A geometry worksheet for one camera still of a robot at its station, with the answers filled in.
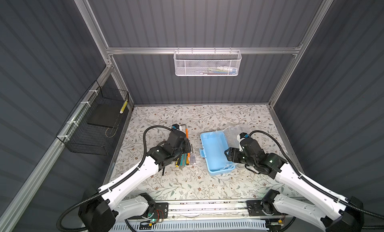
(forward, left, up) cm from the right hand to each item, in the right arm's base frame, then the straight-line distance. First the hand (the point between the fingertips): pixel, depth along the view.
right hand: (230, 154), depth 78 cm
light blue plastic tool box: (+14, +7, -13) cm, 20 cm away
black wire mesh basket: (+8, +70, +15) cm, 72 cm away
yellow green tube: (+21, +58, +15) cm, 64 cm away
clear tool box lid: (+17, -4, -5) cm, 18 cm away
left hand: (+5, +22, +4) cm, 23 cm away
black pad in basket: (+15, +65, +16) cm, 69 cm away
